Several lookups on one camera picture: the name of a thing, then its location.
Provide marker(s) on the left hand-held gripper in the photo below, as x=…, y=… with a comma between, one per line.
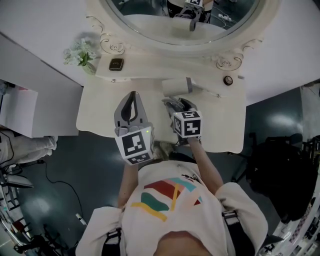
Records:
x=135, y=145

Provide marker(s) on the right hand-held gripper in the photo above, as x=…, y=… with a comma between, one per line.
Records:
x=187, y=125

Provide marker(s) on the white hair dryer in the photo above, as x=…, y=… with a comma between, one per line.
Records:
x=175, y=86

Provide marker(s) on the person's right forearm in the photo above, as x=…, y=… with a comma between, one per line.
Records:
x=205, y=162

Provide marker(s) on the person's left forearm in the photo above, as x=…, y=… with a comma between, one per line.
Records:
x=128, y=182

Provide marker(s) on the black rounded case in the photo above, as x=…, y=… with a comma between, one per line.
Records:
x=116, y=64

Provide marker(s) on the small round black jar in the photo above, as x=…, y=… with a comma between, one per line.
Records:
x=228, y=81

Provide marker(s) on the white flowers in vase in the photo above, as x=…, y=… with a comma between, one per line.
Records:
x=82, y=57

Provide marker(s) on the person's white printed shirt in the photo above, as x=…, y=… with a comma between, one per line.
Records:
x=150, y=225

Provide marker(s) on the black backpack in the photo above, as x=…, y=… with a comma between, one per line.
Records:
x=275, y=175

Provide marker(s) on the white plug adapter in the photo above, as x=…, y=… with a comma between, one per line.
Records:
x=80, y=218

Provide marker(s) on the gray flat board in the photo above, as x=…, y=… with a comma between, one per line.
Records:
x=17, y=181

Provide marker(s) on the person's face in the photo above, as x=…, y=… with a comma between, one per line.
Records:
x=180, y=245

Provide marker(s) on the black tripod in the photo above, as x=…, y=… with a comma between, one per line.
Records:
x=37, y=240

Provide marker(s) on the oval mirror with ornate frame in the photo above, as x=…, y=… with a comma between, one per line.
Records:
x=155, y=27

